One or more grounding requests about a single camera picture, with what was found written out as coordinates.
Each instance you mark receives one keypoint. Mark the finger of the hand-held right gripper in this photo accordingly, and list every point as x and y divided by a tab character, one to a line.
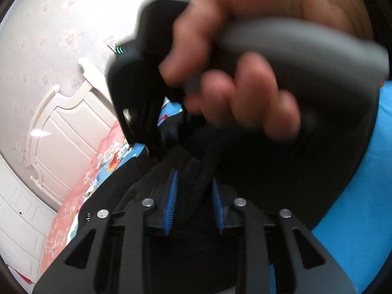
128	128
151	128

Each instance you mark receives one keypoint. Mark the black pants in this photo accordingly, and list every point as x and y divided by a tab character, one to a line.
291	174

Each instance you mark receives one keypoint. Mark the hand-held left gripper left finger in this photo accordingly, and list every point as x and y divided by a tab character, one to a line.
171	202

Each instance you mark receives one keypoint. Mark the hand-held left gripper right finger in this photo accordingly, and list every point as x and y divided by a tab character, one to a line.
218	208

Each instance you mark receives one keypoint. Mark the white wardrobe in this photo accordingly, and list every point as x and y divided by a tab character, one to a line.
18	220

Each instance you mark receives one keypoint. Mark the blue cartoon printed bedsheet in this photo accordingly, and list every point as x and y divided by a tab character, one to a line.
352	220

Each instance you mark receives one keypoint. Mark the white wooden headboard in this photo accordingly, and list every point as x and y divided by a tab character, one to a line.
70	141

